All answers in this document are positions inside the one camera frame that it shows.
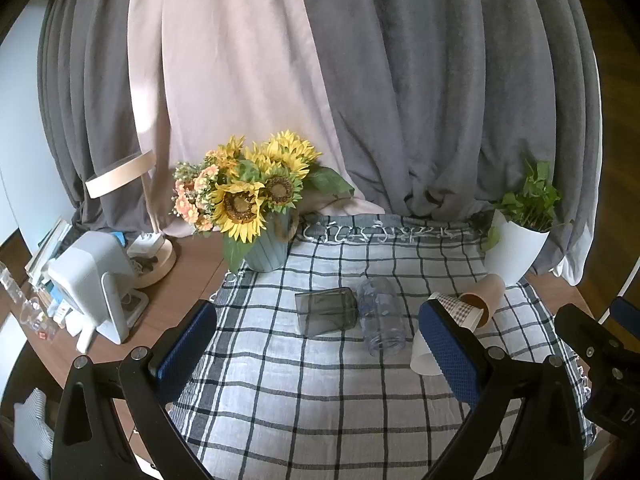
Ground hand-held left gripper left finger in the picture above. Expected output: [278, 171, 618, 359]
[50, 299, 217, 480]

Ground row of books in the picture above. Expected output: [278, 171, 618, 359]
[25, 216, 76, 313]

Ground smoky grey plastic cup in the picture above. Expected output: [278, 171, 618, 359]
[294, 287, 359, 337]

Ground checked white tablecloth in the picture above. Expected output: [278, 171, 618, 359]
[167, 214, 598, 480]

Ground grey curtain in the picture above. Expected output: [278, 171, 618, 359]
[37, 0, 168, 233]
[297, 0, 602, 286]

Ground brown paper cup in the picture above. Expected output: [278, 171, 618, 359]
[459, 274, 507, 329]

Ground pink curtain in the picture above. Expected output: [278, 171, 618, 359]
[127, 0, 383, 239]

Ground blue-grey ribbed vase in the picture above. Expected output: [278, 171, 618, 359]
[243, 209, 301, 272]

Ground green potted plant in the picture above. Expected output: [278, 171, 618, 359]
[481, 160, 572, 252]

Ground white plant pot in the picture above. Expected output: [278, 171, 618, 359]
[483, 208, 551, 289]

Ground patterned white paper cup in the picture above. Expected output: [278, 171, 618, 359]
[410, 292, 485, 376]

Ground striped grey cushion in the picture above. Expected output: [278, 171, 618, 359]
[12, 388, 57, 462]

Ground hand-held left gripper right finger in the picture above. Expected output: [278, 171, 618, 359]
[418, 299, 587, 480]

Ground clear plastic holder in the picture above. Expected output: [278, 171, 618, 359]
[0, 260, 53, 343]

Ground white wooden desk lamp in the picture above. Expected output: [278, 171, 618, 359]
[85, 151, 177, 289]

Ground clear plastic cup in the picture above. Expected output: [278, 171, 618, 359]
[357, 276, 407, 359]

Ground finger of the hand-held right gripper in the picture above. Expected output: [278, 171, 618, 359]
[610, 296, 640, 330]
[554, 303, 632, 377]

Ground sunflower bouquet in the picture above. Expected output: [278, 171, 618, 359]
[172, 131, 356, 273]

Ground white charger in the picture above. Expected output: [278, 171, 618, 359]
[128, 232, 165, 262]

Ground white box-shaped device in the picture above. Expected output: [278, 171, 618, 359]
[47, 231, 136, 346]

